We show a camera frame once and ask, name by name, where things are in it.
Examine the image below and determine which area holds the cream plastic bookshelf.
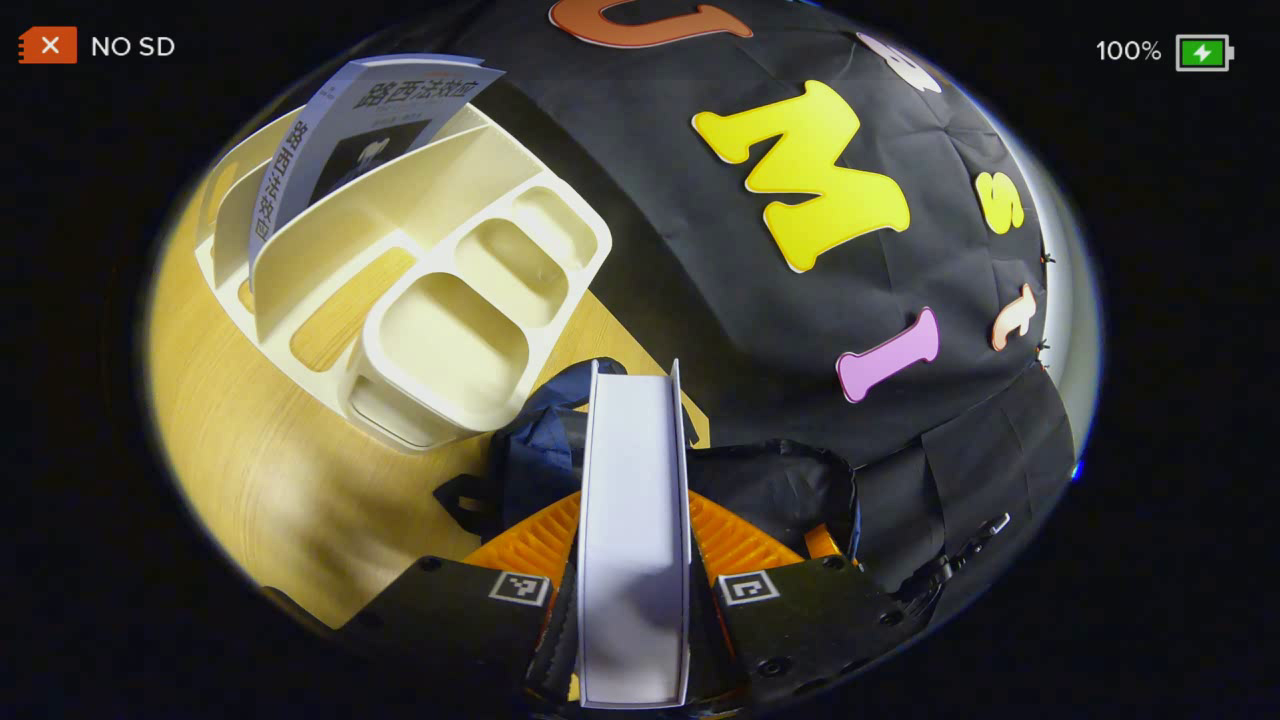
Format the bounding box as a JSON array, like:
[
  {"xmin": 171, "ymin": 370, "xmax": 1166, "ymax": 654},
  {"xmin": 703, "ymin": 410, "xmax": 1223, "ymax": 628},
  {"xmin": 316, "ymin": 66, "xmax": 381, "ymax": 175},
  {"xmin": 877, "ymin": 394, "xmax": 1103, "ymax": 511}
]
[{"xmin": 193, "ymin": 100, "xmax": 614, "ymax": 456}]

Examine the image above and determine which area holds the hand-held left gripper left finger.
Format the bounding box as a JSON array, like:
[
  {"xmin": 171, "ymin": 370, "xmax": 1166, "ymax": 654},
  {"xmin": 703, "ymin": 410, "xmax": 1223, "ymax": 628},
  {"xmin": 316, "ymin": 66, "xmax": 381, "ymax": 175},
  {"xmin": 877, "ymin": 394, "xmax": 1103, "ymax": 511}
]
[{"xmin": 340, "ymin": 490, "xmax": 583, "ymax": 701}]

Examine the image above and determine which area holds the blue schoolbag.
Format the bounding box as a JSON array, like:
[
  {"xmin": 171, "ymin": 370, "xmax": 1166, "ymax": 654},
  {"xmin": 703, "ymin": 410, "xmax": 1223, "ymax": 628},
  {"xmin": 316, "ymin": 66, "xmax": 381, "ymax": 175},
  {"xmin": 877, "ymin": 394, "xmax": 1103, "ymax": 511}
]
[{"xmin": 432, "ymin": 355, "xmax": 861, "ymax": 563}]

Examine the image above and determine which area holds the white cover book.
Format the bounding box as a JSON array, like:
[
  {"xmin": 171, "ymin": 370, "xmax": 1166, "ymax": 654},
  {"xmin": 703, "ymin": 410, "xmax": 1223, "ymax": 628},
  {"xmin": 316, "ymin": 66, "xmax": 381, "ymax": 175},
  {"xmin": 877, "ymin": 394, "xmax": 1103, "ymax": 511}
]
[{"xmin": 575, "ymin": 358, "xmax": 693, "ymax": 709}]

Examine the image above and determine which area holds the black metal clamp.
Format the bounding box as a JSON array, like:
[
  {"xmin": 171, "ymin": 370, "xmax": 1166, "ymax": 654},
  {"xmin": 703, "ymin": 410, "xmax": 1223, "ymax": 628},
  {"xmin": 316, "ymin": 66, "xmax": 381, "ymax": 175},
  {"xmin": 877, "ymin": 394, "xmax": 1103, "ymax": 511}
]
[{"xmin": 895, "ymin": 512, "xmax": 1013, "ymax": 606}]

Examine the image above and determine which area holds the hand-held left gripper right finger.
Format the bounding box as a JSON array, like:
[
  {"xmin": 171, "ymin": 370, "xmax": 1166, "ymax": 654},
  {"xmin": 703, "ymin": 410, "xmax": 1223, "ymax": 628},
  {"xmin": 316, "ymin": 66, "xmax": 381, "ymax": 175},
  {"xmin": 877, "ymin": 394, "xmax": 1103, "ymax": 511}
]
[{"xmin": 688, "ymin": 488, "xmax": 911, "ymax": 706}]

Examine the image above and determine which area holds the black backdrop cloth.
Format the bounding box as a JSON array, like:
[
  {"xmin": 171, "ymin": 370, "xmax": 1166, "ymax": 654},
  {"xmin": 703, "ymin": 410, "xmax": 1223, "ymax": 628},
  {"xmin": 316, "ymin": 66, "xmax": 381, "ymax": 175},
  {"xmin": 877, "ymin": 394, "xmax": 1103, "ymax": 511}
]
[{"xmin": 440, "ymin": 0, "xmax": 1081, "ymax": 621}]

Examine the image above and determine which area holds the blue-grey cover book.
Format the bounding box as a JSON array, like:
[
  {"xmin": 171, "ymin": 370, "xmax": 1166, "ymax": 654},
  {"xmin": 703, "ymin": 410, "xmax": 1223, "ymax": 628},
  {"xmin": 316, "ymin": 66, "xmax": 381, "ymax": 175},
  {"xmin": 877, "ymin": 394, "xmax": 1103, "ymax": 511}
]
[{"xmin": 247, "ymin": 52, "xmax": 507, "ymax": 263}]

